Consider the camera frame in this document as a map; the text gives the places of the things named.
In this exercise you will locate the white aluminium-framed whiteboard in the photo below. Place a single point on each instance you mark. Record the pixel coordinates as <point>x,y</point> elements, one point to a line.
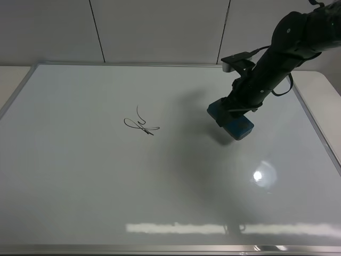
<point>76,180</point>

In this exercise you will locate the black marker scribble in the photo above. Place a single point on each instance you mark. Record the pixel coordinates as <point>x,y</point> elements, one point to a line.
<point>140,124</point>

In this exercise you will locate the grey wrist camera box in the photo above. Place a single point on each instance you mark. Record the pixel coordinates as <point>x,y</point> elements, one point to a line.
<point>237,62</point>

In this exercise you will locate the blue board eraser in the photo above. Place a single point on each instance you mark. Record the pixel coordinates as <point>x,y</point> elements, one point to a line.
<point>237,128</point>

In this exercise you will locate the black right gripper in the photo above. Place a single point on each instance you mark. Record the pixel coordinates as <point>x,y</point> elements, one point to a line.
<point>255,84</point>

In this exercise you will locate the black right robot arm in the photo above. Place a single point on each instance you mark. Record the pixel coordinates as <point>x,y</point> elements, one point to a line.
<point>298,38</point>

